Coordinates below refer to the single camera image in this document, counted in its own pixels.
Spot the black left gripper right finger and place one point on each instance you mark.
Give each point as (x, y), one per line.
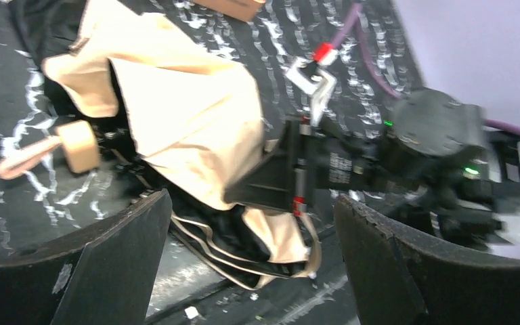
(400, 275)

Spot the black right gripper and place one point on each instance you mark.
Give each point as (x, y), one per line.
(287, 177)

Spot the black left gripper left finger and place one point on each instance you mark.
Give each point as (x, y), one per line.
(101, 274)

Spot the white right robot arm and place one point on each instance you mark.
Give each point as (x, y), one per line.
(430, 144)

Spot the orange plastic desk organizer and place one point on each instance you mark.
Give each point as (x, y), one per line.
(243, 10)

